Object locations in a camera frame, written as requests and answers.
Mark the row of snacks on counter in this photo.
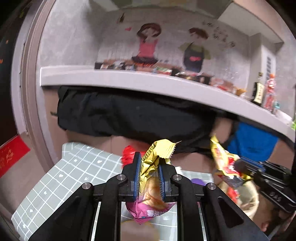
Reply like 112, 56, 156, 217
94, 59, 247, 96

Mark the blue cloth under counter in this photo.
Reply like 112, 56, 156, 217
227, 122, 278, 162

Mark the white counter shelf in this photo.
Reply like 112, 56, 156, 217
39, 65, 295, 142

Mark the cartoon couple wall sticker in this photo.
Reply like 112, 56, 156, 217
131, 23, 211, 73

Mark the purple pink round sponge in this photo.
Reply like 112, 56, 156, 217
191, 178, 206, 186

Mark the yellow pink snack wrapper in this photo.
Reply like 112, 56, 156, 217
125, 139, 176, 224

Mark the translucent yellow trash bag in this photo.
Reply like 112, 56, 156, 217
218, 181, 259, 220

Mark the black cloth under counter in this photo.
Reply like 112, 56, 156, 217
57, 86, 223, 155

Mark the yellow red snack wrapper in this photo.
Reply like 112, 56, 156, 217
210, 136, 252, 189

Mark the green grid tablecloth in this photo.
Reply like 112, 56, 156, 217
10, 141, 215, 241

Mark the red paper sign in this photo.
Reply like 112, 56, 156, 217
0, 136, 30, 177

